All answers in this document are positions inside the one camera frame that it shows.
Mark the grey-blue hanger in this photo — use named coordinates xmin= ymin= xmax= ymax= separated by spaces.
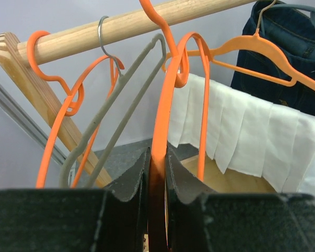
xmin=271 ymin=4 xmax=315 ymax=27

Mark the grey hanger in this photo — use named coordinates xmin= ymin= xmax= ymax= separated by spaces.
xmin=58 ymin=16 xmax=166 ymax=188

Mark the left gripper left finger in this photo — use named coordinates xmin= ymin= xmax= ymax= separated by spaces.
xmin=0 ymin=149 xmax=151 ymax=251

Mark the white pleated skirt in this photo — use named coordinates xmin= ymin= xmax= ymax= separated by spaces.
xmin=168 ymin=73 xmax=315 ymax=199

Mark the dark blue denim skirt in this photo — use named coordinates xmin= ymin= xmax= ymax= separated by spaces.
xmin=231 ymin=1 xmax=315 ymax=116

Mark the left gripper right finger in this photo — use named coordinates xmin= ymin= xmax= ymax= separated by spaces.
xmin=165 ymin=153 xmax=315 ymax=251

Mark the wooden clothes rack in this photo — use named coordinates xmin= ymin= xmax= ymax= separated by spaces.
xmin=0 ymin=0 xmax=279 ymax=194

